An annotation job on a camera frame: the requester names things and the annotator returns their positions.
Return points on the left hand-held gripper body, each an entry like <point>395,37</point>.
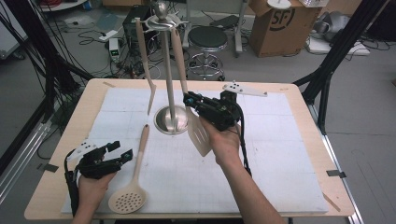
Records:
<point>96,166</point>

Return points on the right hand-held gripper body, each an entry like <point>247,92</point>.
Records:
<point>219,113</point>

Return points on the beige slotted turner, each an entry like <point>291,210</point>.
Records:
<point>199,137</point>

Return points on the metal utensil rack stand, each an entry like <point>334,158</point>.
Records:
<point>170,77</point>

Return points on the beige perforated skimmer spoon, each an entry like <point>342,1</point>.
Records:
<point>127,197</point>

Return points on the person's left hand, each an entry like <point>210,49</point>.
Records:
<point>91,191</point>

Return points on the person's right hand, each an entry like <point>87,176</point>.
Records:
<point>225,143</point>

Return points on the black tape strip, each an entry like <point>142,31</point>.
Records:
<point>49,168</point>
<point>335,173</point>

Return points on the black round stool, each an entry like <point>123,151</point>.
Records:
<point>207,37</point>

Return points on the tan tape strip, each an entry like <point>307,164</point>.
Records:
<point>109,84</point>
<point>331,202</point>

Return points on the white foam mat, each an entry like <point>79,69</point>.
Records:
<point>280,140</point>

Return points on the black flat device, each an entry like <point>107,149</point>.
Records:
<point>224,21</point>

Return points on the black computer tower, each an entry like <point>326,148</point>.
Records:
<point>134,37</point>

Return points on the white power adapter box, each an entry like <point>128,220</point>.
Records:
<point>114,46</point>

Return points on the cardboard box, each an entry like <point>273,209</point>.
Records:
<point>280,37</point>

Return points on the white power strip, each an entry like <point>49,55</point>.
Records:
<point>107,35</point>

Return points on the white flat board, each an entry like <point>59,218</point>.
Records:
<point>317,46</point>

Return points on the white round plate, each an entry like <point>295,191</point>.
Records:
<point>278,3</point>

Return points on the grey bag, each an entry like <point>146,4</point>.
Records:
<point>334,23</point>

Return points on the white round table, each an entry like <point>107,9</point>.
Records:
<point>62,6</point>

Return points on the grey metal post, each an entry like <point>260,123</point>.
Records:
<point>239,37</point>

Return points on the aluminium rail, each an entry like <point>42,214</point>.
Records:
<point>350,202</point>
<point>18,165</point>

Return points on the black metal frame stand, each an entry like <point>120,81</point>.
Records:
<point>344,40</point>
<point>42,43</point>

